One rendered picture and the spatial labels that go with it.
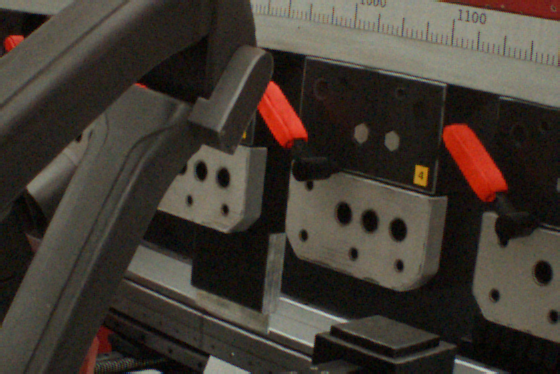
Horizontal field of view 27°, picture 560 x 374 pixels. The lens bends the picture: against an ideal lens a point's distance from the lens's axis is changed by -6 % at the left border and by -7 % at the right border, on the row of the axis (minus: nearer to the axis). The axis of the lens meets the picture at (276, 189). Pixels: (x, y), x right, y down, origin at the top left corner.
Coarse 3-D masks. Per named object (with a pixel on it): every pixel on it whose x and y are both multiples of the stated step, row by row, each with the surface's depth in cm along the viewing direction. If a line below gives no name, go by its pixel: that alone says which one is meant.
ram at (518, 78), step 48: (0, 0) 135; (48, 0) 127; (432, 0) 90; (480, 0) 87; (528, 0) 83; (288, 48) 101; (336, 48) 97; (384, 48) 94; (432, 48) 90; (528, 96) 84
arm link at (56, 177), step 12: (60, 156) 97; (72, 156) 97; (48, 168) 96; (60, 168) 96; (72, 168) 97; (36, 180) 95; (48, 180) 95; (60, 180) 96; (36, 192) 94; (48, 192) 95; (60, 192) 96; (36, 204) 94; (48, 204) 95; (48, 216) 95
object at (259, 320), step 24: (216, 240) 114; (240, 240) 111; (264, 240) 109; (192, 264) 116; (216, 264) 114; (240, 264) 112; (264, 264) 109; (216, 288) 114; (240, 288) 112; (264, 288) 110; (216, 312) 116; (240, 312) 113; (264, 312) 110
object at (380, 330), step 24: (336, 336) 131; (360, 336) 128; (384, 336) 129; (408, 336) 129; (432, 336) 130; (312, 360) 132; (336, 360) 129; (360, 360) 127; (384, 360) 125; (408, 360) 125; (432, 360) 128
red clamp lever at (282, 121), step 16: (272, 96) 98; (272, 112) 97; (288, 112) 98; (272, 128) 97; (288, 128) 97; (288, 144) 97; (304, 144) 97; (304, 160) 95; (320, 160) 96; (304, 176) 95; (320, 176) 96
